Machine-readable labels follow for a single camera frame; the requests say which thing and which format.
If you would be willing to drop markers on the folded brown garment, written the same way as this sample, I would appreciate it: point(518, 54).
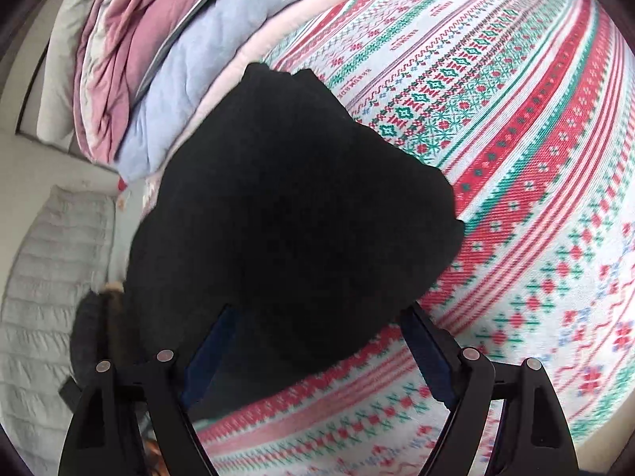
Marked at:
point(115, 317)

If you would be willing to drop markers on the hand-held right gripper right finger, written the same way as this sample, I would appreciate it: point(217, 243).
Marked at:
point(429, 357)

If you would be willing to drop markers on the red green patterned blanket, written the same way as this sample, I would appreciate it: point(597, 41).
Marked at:
point(521, 158)

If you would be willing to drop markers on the small red object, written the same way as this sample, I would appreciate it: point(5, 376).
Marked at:
point(123, 184)

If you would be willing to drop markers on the light blue blanket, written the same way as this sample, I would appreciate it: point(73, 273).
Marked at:
point(198, 59)

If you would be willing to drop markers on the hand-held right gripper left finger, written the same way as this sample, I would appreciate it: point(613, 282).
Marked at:
point(206, 357)

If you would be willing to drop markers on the pink quilt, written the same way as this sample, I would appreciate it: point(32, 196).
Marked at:
point(124, 49)

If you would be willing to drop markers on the black coat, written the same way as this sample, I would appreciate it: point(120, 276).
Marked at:
point(297, 208)

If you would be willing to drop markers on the folded black garment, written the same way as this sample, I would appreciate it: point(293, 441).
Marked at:
point(89, 327)

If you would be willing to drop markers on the grey pillow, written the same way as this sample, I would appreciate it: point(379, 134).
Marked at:
point(64, 59)

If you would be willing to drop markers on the grey quilted headboard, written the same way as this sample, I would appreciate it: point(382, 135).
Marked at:
point(44, 282)

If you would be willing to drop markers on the pale pink blanket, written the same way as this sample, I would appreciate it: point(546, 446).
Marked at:
point(297, 20)

